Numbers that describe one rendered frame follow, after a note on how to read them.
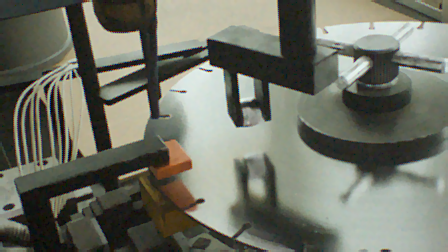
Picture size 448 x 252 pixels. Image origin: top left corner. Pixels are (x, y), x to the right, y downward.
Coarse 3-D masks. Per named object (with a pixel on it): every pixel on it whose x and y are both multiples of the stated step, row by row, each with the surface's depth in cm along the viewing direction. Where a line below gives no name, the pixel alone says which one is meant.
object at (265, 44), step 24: (288, 0) 42; (312, 0) 43; (288, 24) 43; (312, 24) 43; (216, 48) 48; (240, 48) 46; (264, 48) 46; (288, 48) 44; (312, 48) 44; (240, 72) 47; (264, 72) 46; (288, 72) 44; (312, 72) 43; (336, 72) 45; (264, 96) 49; (240, 120) 49; (264, 120) 50
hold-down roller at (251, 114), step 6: (246, 102) 50; (252, 102) 50; (258, 102) 50; (246, 108) 49; (252, 108) 49; (258, 108) 50; (246, 114) 49; (252, 114) 49; (258, 114) 50; (246, 120) 49; (252, 120) 50; (258, 120) 50; (246, 126) 50
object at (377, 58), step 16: (400, 32) 52; (336, 48) 52; (352, 48) 51; (368, 48) 50; (384, 48) 49; (352, 64) 49; (368, 64) 49; (384, 64) 50; (400, 64) 50; (416, 64) 49; (432, 64) 48; (352, 80) 48; (368, 80) 50; (384, 80) 50
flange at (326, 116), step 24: (408, 72) 56; (312, 96) 54; (336, 96) 53; (360, 96) 50; (384, 96) 50; (408, 96) 51; (432, 96) 52; (312, 120) 51; (336, 120) 51; (360, 120) 50; (384, 120) 50; (408, 120) 50; (432, 120) 49; (336, 144) 49; (360, 144) 48; (384, 144) 48; (408, 144) 48; (432, 144) 49
